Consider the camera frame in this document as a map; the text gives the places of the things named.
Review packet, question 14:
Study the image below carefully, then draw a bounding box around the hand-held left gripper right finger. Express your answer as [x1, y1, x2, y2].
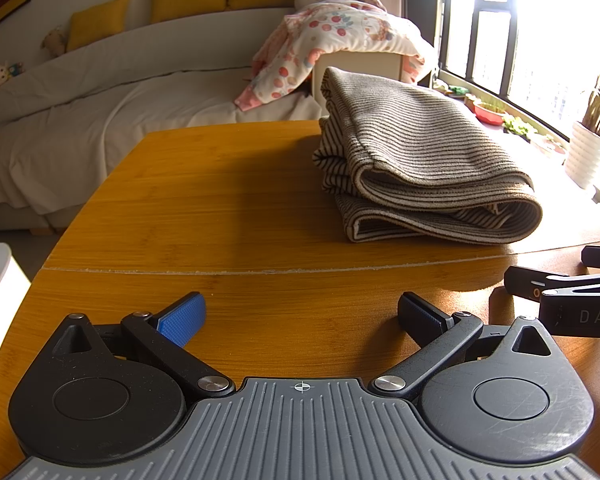
[371, 291, 556, 401]

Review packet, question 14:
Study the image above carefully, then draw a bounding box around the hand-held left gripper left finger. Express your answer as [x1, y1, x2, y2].
[52, 291, 237, 401]

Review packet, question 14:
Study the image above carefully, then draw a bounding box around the brown striped garment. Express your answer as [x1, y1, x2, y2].
[312, 66, 543, 246]

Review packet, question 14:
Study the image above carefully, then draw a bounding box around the palm in white pot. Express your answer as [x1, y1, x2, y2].
[564, 45, 600, 191]

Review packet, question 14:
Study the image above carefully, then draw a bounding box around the pink flower pot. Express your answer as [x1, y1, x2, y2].
[530, 134, 567, 161]

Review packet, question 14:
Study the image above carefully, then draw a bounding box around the black pot with greens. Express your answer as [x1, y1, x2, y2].
[500, 115, 538, 142]

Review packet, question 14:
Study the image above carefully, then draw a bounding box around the red basin with sprouts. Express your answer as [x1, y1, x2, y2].
[472, 100, 508, 126]

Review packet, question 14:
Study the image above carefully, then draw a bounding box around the white plastic stool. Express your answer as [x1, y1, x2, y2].
[0, 242, 32, 341]

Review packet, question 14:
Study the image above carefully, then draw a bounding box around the white sofa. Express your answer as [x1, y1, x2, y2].
[0, 7, 433, 233]

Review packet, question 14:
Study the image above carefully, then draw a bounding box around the pink floral quilt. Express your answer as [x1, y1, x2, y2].
[234, 0, 437, 112]

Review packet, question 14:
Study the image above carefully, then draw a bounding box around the beige plush toy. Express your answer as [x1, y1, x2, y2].
[41, 25, 70, 58]

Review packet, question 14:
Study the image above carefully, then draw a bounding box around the black window frame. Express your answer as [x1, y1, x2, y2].
[432, 0, 600, 181]

